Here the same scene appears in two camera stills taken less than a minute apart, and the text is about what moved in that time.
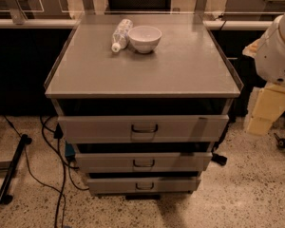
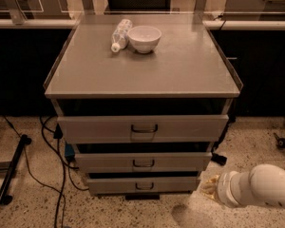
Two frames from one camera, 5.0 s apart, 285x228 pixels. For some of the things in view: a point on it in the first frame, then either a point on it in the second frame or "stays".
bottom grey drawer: (142, 185) stays
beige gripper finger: (272, 101) to (232, 187)
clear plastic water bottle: (121, 35) stays
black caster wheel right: (218, 159) stays
